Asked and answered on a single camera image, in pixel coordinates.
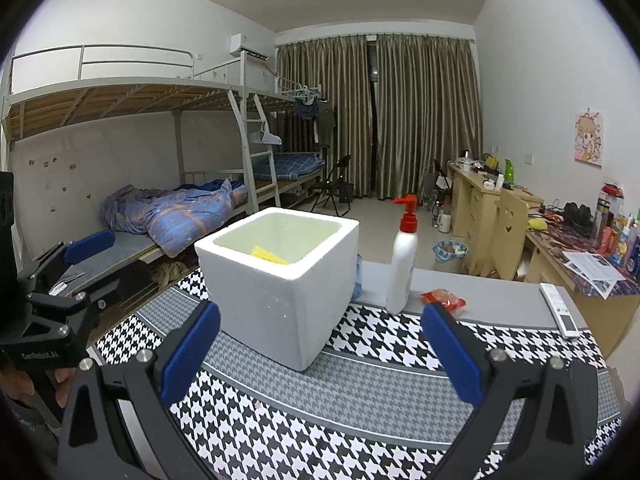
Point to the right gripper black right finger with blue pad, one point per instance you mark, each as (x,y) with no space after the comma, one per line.
(558,418)

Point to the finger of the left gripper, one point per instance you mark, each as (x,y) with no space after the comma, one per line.
(67,255)
(119,287)

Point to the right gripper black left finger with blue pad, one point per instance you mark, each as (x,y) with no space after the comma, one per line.
(95,442)

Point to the yellow foam fruit net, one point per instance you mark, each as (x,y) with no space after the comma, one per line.
(264,254)

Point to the person's left hand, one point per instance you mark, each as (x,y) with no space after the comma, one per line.
(19,387)

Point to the white remote control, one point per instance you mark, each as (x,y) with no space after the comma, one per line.
(559,311)

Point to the blue plaid quilt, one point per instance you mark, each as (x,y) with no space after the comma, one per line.
(174,219)

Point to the metal bunk bed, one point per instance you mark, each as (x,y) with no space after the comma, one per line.
(80,122)

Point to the red snack packet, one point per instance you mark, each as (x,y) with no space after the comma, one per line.
(448,300)

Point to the houndstooth table cloth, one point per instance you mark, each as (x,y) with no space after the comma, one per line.
(375,404)

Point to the wooden chair smiley back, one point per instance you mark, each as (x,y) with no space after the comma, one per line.
(496,234)

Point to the white styrofoam box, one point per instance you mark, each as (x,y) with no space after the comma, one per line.
(286,313)

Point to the trash bin with bag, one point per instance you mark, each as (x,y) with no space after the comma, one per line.
(449,256)

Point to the white pump bottle red cap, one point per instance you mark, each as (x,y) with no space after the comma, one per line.
(403,256)

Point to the blue checked mattress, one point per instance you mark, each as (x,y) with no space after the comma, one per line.
(288,166)

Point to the blue water bottle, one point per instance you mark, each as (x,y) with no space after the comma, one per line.
(357,290)

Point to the wooden desk with drawers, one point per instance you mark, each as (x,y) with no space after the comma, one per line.
(464,184)

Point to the black folding chair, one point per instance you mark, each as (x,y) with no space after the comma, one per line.
(336,187)

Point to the hanging dark clothes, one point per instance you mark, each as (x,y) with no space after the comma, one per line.
(321,114)

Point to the white air conditioner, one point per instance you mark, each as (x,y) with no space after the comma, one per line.
(240,44)

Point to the brown curtains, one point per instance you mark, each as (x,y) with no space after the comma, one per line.
(399,103)

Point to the cartoon girl wall poster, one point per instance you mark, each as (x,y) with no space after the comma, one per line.
(589,138)

